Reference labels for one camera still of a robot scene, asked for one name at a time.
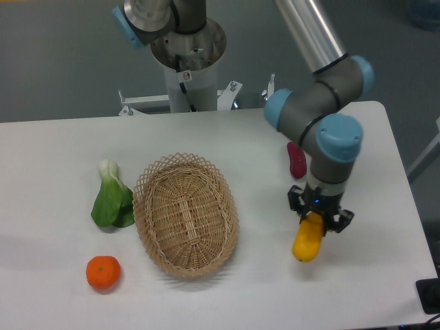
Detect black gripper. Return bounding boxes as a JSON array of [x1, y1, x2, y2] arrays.
[[287, 184, 354, 237]]

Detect yellow mango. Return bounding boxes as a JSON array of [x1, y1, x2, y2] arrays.
[[291, 212, 324, 263]]

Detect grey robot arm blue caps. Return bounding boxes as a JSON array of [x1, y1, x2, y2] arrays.
[[113, 1, 374, 237]]

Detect purple sweet potato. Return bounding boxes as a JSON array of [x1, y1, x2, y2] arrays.
[[287, 142, 307, 179]]

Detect woven wicker basket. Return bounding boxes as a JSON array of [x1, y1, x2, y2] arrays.
[[133, 153, 239, 278]]

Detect black device at table corner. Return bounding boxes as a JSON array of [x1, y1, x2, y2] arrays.
[[415, 278, 439, 315]]

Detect green bok choy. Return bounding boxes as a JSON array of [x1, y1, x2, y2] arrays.
[[91, 159, 135, 228]]

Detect orange tangerine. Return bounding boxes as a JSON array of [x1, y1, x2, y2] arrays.
[[86, 256, 122, 291]]

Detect white metal base frame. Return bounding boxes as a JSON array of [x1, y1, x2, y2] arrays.
[[118, 72, 276, 116]]

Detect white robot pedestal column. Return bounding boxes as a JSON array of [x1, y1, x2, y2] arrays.
[[164, 65, 217, 113]]

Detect black cable on pedestal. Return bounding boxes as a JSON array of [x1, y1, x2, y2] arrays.
[[174, 54, 199, 113]]

